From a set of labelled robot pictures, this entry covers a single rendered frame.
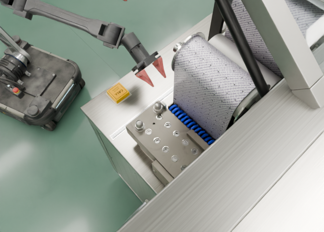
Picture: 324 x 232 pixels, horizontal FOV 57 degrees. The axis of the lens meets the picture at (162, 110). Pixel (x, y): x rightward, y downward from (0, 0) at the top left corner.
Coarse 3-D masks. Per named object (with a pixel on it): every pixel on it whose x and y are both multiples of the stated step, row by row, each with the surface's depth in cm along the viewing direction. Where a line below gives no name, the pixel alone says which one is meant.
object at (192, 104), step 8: (176, 80) 97; (176, 88) 101; (184, 88) 96; (176, 96) 105; (184, 96) 100; (192, 96) 95; (200, 96) 91; (176, 104) 110; (184, 104) 104; (192, 104) 99; (200, 104) 94; (208, 104) 90; (192, 112) 103; (200, 112) 98; (208, 112) 93; (216, 112) 89; (200, 120) 102; (208, 120) 97; (216, 120) 92; (224, 120) 88; (208, 128) 101; (216, 128) 96; (224, 128) 92; (216, 136) 100
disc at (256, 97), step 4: (268, 84) 80; (256, 92) 77; (252, 96) 77; (256, 96) 79; (248, 100) 77; (252, 100) 78; (256, 100) 83; (248, 104) 78; (252, 104) 82; (244, 108) 78; (248, 108) 82; (240, 112) 78; (244, 112) 82; (236, 116) 80; (240, 116) 82; (236, 120) 82
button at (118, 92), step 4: (116, 84) 126; (120, 84) 126; (112, 88) 126; (116, 88) 126; (120, 88) 126; (124, 88) 125; (108, 92) 125; (112, 92) 125; (116, 92) 125; (120, 92) 125; (124, 92) 125; (128, 92) 125; (112, 96) 124; (116, 96) 124; (120, 96) 124; (124, 96) 125; (116, 100) 123; (120, 100) 124
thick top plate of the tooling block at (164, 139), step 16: (144, 112) 108; (128, 128) 105; (160, 128) 105; (176, 128) 105; (144, 144) 102; (160, 144) 102; (176, 144) 102; (192, 144) 102; (160, 160) 99; (176, 160) 100; (192, 160) 99
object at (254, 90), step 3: (252, 90) 79; (255, 90) 79; (249, 93) 79; (252, 93) 79; (255, 93) 79; (246, 96) 79; (249, 96) 79; (243, 99) 79; (246, 99) 79; (243, 102) 79; (246, 102) 79; (240, 105) 80; (243, 105) 79; (237, 108) 80; (240, 108) 80; (234, 111) 82; (237, 111) 81; (234, 114) 83
